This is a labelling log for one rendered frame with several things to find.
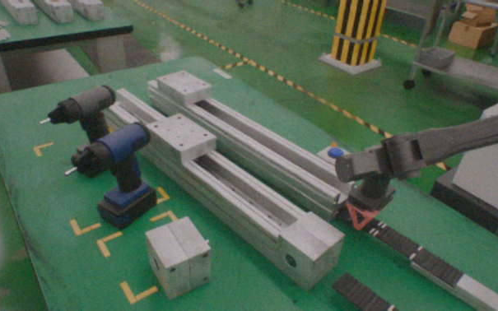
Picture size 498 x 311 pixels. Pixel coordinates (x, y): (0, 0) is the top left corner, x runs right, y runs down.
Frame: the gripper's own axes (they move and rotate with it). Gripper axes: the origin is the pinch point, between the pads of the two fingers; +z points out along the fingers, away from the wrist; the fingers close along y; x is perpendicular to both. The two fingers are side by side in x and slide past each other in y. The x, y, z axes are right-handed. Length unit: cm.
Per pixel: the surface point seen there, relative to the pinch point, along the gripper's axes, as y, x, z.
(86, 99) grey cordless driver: 36, -61, -19
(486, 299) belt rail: 0.9, 28.4, -0.2
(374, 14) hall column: -288, -162, 25
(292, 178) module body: 4.2, -19.1, -3.4
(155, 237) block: 42.2, -21.1, -6.9
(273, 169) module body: 4.6, -25.2, -3.0
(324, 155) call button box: -10.8, -20.3, -3.4
